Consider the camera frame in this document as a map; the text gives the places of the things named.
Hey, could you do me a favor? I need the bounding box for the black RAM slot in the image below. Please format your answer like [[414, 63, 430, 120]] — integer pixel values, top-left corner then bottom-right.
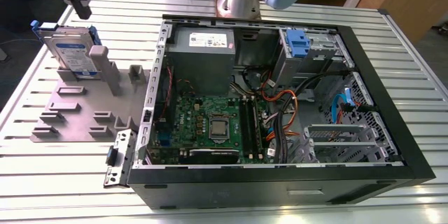
[[251, 97, 264, 156], [240, 97, 254, 158]]

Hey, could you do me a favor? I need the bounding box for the blue data wire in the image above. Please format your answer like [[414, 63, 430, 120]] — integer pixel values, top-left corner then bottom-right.
[[330, 87, 355, 125]]

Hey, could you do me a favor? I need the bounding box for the grey power supply unit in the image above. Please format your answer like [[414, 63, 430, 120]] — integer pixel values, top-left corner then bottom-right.
[[166, 26, 236, 98]]

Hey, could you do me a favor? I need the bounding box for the thin red wire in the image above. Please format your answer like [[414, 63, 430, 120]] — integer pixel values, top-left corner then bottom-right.
[[163, 64, 175, 123]]

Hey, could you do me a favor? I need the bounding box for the orange yellow wire bundle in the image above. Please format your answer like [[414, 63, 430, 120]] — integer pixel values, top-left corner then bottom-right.
[[260, 89, 300, 143]]

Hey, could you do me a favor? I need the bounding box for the green motherboard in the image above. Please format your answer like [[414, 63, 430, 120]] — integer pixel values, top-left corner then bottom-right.
[[147, 95, 278, 166]]

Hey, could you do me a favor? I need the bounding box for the hard disk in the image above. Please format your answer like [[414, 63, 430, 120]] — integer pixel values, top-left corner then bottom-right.
[[31, 20, 103, 80]]

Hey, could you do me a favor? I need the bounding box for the black open PC case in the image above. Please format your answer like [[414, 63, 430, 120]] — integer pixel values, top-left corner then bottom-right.
[[128, 13, 438, 210]]

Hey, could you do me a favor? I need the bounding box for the wooden cabinet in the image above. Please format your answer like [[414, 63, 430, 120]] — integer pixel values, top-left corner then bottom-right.
[[360, 0, 448, 44]]

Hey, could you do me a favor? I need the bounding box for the grey metal drive cage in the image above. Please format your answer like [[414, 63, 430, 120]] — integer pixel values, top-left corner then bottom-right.
[[272, 27, 346, 88]]

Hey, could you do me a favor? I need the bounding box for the orange red disk power wire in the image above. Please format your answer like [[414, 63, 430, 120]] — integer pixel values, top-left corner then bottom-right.
[[344, 99, 379, 113]]

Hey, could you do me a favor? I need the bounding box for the black graphics card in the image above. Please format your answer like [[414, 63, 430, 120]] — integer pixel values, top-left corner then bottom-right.
[[178, 148, 242, 166]]

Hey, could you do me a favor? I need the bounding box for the silver expansion slot bracket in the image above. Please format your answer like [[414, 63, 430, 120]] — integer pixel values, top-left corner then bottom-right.
[[103, 128, 138, 189]]

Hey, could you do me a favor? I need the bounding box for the grey parts rack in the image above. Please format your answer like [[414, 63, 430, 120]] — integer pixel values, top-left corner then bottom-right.
[[30, 45, 154, 143]]

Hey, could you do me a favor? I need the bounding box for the metal CPU socket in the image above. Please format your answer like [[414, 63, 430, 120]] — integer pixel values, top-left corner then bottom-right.
[[207, 112, 234, 145]]

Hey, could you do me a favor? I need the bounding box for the blue plastic drive latch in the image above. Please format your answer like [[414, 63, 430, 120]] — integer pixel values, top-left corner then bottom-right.
[[286, 29, 312, 58]]

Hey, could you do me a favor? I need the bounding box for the silver CPU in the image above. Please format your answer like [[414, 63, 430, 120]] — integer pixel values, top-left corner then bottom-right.
[[210, 120, 231, 134]]

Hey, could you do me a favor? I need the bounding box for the black cable bundle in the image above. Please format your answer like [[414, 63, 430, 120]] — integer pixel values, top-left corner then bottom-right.
[[272, 70, 351, 163]]

